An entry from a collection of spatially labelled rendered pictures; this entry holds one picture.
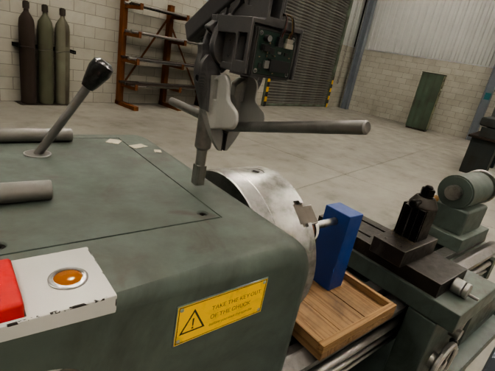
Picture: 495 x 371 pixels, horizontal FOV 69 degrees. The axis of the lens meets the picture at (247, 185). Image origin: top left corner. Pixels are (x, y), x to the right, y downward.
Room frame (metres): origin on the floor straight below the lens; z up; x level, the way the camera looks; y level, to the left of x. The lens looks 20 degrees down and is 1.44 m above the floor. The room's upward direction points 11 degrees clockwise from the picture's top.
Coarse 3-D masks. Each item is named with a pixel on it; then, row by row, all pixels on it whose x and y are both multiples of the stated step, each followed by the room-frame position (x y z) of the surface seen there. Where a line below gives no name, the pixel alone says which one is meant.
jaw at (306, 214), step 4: (296, 204) 0.62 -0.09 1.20; (296, 208) 0.61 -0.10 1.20; (300, 208) 0.62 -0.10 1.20; (304, 208) 0.64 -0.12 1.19; (308, 208) 0.65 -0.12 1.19; (312, 208) 0.66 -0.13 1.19; (296, 212) 0.60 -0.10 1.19; (300, 212) 0.61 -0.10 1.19; (304, 212) 0.62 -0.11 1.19; (308, 212) 0.64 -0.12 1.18; (312, 212) 0.65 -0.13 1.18; (300, 216) 0.60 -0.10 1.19; (304, 216) 0.61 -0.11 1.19; (308, 216) 0.63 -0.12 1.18; (312, 216) 0.64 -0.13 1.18; (300, 220) 0.60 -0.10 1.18; (304, 220) 0.60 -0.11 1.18; (308, 220) 0.61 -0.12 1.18; (312, 220) 0.63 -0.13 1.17; (316, 220) 0.64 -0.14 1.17; (304, 224) 0.60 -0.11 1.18; (312, 224) 0.63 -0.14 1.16
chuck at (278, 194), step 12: (228, 168) 0.67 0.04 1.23; (240, 168) 0.68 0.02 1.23; (252, 168) 0.69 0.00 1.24; (264, 168) 0.70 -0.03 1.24; (252, 180) 0.61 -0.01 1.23; (264, 180) 0.63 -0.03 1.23; (276, 180) 0.64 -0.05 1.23; (264, 192) 0.59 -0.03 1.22; (276, 192) 0.61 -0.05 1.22; (288, 192) 0.62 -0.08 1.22; (276, 204) 0.58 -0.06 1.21; (288, 204) 0.60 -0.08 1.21; (300, 204) 0.63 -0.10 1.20; (276, 216) 0.56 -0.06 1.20; (288, 216) 0.58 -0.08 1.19; (288, 228) 0.56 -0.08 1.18; (300, 228) 0.58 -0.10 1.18; (312, 228) 0.60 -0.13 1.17; (300, 240) 0.56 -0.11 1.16; (312, 240) 0.58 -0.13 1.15; (312, 252) 0.58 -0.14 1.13; (312, 264) 0.57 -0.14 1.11; (312, 276) 0.57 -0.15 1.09
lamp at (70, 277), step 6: (66, 270) 0.24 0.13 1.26; (72, 270) 0.24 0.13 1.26; (54, 276) 0.23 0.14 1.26; (60, 276) 0.23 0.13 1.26; (66, 276) 0.23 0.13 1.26; (72, 276) 0.23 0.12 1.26; (78, 276) 0.24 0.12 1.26; (60, 282) 0.23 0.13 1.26; (66, 282) 0.23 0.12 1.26; (72, 282) 0.23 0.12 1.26
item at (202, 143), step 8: (200, 112) 0.46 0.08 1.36; (200, 120) 0.46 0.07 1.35; (200, 128) 0.46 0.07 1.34; (200, 136) 0.46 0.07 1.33; (208, 136) 0.46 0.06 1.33; (200, 144) 0.46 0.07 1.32; (208, 144) 0.47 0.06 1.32; (200, 152) 0.46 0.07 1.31; (200, 160) 0.47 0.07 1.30; (200, 168) 0.46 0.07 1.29; (192, 176) 0.47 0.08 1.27; (200, 176) 0.47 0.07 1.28; (200, 184) 0.47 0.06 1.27
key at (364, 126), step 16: (192, 112) 0.49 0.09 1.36; (240, 128) 0.41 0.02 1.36; (256, 128) 0.39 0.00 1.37; (272, 128) 0.37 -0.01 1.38; (288, 128) 0.35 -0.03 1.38; (304, 128) 0.34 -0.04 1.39; (320, 128) 0.32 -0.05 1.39; (336, 128) 0.31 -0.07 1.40; (352, 128) 0.30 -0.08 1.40; (368, 128) 0.30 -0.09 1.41
